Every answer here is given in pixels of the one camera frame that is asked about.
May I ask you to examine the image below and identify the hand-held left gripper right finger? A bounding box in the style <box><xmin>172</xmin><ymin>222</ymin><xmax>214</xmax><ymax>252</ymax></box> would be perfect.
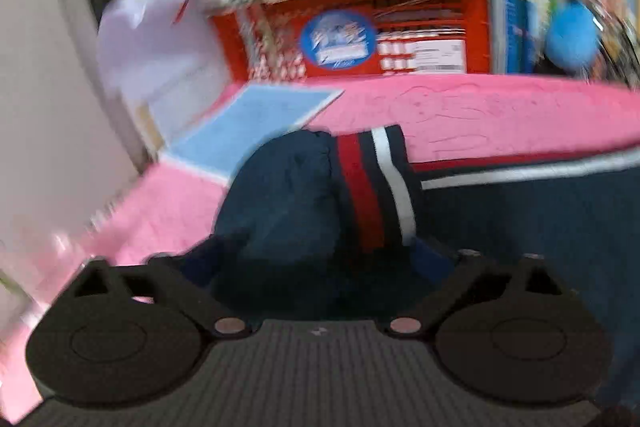
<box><xmin>385</xmin><ymin>239</ymin><xmax>578</xmax><ymax>339</ymax></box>

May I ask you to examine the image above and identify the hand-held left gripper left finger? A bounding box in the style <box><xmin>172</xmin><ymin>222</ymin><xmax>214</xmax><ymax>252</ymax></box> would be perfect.
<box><xmin>70</xmin><ymin>254</ymin><xmax>251</xmax><ymax>339</ymax></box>

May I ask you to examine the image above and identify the navy and white jacket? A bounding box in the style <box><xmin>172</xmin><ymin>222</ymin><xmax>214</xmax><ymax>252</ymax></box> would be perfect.
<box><xmin>180</xmin><ymin>124</ymin><xmax>640</xmax><ymax>410</ymax></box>

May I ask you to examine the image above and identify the pink rabbit-pattern blanket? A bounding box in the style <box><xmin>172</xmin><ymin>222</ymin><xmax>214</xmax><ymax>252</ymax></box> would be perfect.
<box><xmin>0</xmin><ymin>74</ymin><xmax>640</xmax><ymax>425</ymax></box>

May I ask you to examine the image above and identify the light blue book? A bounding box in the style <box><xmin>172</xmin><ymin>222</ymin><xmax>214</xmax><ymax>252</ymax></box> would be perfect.
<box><xmin>167</xmin><ymin>84</ymin><xmax>346</xmax><ymax>180</ymax></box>

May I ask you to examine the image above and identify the white paper sheet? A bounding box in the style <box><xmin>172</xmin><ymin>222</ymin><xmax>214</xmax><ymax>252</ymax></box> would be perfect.
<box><xmin>97</xmin><ymin>0</ymin><xmax>241</xmax><ymax>148</ymax></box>

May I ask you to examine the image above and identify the red plastic crate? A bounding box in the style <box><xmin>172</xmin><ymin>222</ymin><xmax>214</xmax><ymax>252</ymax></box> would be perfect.
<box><xmin>210</xmin><ymin>0</ymin><xmax>493</xmax><ymax>80</ymax></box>

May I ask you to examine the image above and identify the small blue plush toy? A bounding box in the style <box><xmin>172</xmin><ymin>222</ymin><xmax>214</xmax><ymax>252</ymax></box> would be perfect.
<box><xmin>545</xmin><ymin>4</ymin><xmax>603</xmax><ymax>70</ymax></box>

